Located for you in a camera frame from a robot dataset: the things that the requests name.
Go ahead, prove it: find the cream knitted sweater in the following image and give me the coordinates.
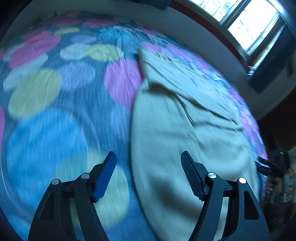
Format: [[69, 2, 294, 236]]
[[131, 48, 259, 240]]

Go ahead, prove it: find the person's right hand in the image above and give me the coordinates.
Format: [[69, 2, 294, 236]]
[[265, 178, 275, 203]]

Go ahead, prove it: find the dark right curtain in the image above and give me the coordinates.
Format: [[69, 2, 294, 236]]
[[248, 26, 295, 94]]

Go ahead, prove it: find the dark curtain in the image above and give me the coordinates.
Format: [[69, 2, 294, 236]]
[[248, 26, 295, 94], [134, 0, 171, 11]]

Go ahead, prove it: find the colourful floral bedspread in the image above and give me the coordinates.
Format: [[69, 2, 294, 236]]
[[1, 13, 266, 240]]

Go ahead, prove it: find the dark left curtain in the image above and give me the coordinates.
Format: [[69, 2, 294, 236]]
[[134, 0, 171, 11]]

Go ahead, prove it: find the window with wooden frame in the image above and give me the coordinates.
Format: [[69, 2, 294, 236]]
[[169, 0, 285, 68]]

